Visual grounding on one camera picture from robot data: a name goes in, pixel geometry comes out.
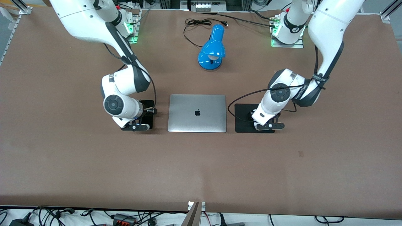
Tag black smartphone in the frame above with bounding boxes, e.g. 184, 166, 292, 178
138, 100, 155, 130

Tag white socket box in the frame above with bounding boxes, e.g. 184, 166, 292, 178
181, 0, 227, 13

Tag black power adapter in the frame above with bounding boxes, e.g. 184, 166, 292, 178
9, 218, 34, 226

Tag black floor cable bundle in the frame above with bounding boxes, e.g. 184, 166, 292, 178
31, 206, 76, 226

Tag black power strip orange switches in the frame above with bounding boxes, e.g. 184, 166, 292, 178
112, 213, 138, 226

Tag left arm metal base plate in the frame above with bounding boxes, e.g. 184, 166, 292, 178
271, 14, 304, 48

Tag aluminium frame corner profile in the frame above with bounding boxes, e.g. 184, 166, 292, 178
9, 0, 33, 15
379, 0, 402, 24

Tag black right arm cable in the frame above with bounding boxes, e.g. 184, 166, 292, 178
104, 22, 157, 114

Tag black mouse pad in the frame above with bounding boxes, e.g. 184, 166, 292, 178
234, 104, 275, 133

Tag blue desk lamp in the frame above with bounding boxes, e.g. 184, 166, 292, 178
198, 24, 226, 71

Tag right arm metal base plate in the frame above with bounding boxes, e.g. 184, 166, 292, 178
125, 9, 140, 44

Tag black floor cable loop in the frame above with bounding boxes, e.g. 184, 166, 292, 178
314, 216, 345, 224

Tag grey post with white bracket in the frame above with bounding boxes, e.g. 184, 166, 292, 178
181, 201, 206, 226

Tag black lamp power cable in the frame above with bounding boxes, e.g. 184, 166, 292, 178
183, 18, 229, 48

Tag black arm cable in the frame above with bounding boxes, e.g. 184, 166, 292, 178
227, 46, 330, 123
104, 22, 157, 114

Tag thick black base cable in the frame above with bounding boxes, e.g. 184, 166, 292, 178
201, 11, 277, 28

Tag silver laptop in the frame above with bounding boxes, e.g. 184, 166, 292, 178
167, 94, 227, 133

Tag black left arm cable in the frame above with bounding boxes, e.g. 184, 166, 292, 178
227, 46, 330, 123

